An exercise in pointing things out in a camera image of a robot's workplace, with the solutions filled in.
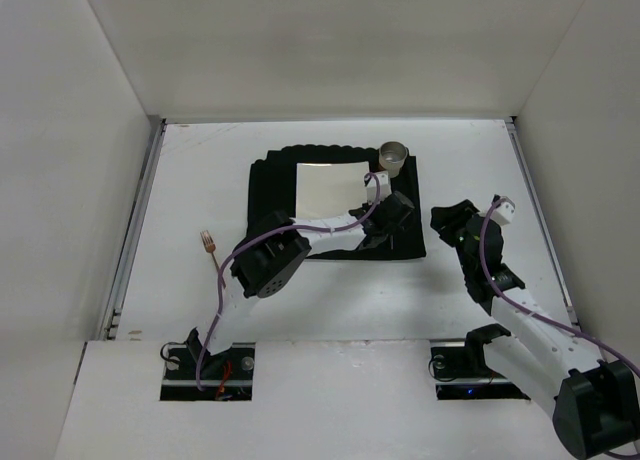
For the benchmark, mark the left aluminium rail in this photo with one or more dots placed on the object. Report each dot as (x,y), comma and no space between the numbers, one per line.
(116,294)

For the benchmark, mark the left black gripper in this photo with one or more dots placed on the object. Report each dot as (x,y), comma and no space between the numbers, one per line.
(382,225)

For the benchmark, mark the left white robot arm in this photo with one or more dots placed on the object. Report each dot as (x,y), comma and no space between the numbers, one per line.
(267,258)

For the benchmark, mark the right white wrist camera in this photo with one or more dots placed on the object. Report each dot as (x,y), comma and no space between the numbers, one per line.
(503,211)

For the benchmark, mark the aluminium rail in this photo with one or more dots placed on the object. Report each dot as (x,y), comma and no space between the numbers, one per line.
(116,294)
(510,123)

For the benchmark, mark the metal cup brown base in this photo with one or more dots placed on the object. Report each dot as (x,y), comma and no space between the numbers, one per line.
(391,157)

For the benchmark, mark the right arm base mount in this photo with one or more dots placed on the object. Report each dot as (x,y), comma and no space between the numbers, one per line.
(460,371)

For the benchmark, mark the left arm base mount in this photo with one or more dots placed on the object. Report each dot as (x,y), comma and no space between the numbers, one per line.
(224,377)

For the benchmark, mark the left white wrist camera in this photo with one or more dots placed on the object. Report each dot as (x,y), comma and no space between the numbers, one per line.
(377,186)

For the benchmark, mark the white square plate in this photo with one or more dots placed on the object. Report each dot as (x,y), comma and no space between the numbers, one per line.
(329,190)

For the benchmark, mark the copper fork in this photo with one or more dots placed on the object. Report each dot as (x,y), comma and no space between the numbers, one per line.
(210,247)

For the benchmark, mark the right aluminium rail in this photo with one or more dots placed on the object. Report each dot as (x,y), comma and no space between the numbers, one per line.
(510,123)

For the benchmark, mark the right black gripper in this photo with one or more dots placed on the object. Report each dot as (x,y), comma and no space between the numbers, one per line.
(455,222)

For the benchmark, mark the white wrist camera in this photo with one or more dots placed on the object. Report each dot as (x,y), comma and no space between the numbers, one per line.
(503,211)
(377,186)

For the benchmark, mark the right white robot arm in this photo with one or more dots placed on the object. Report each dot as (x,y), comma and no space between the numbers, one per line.
(592,403)

